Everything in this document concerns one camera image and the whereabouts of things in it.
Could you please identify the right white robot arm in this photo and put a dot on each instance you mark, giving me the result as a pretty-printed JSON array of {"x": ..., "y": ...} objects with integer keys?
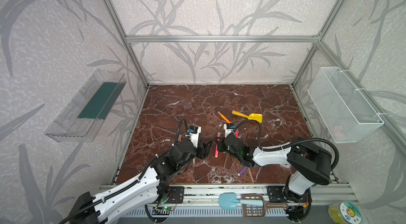
[{"x": 314, "y": 159}]

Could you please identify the purple marker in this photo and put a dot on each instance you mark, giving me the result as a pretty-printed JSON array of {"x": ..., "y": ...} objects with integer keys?
[{"x": 242, "y": 171}]

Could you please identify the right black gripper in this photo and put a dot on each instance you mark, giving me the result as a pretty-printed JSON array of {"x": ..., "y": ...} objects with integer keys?
[{"x": 223, "y": 145}]

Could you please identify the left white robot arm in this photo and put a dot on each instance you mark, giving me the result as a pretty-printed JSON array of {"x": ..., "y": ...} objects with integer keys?
[{"x": 151, "y": 185}]

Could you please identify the white wire basket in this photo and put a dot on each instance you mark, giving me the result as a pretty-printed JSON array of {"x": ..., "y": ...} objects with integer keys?
[{"x": 347, "y": 114}]

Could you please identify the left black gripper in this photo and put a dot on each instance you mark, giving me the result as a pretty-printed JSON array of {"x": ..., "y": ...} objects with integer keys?
[{"x": 199, "y": 149}]

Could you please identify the yellow toy scoop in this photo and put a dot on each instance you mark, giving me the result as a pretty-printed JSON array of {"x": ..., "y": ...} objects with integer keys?
[{"x": 253, "y": 116}]

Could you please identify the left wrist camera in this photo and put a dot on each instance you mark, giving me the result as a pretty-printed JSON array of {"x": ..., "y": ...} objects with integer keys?
[{"x": 193, "y": 134}]

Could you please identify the clear plastic wall shelf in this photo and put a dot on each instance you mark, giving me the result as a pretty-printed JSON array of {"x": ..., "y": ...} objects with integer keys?
[{"x": 83, "y": 117}]

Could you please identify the orange marker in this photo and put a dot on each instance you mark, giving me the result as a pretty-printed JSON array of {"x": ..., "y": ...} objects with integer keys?
[{"x": 223, "y": 117}]

